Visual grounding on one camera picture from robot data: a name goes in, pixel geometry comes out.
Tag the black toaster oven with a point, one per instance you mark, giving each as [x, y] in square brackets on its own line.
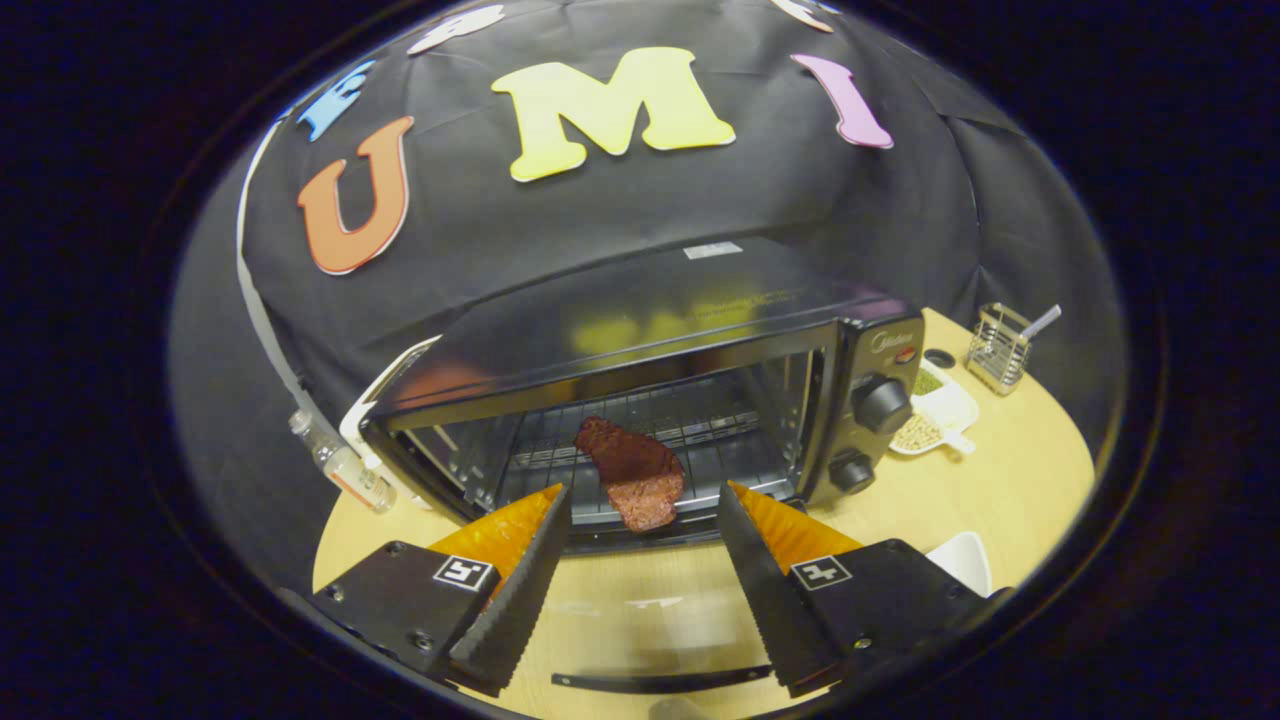
[640, 320]

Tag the black round table grommet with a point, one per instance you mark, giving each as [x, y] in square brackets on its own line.
[939, 358]

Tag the white rectangular tray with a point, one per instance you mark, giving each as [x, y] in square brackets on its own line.
[965, 565]

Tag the white divided dish with beans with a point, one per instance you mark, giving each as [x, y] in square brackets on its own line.
[945, 405]

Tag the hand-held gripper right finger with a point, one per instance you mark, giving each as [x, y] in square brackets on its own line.
[765, 600]

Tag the small clear bottle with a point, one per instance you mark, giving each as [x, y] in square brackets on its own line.
[350, 470]

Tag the white pop-up toaster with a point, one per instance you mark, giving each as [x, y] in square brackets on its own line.
[365, 415]

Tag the red meat slice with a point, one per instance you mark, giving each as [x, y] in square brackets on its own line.
[635, 475]

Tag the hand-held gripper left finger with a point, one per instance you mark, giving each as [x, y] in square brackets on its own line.
[520, 600]

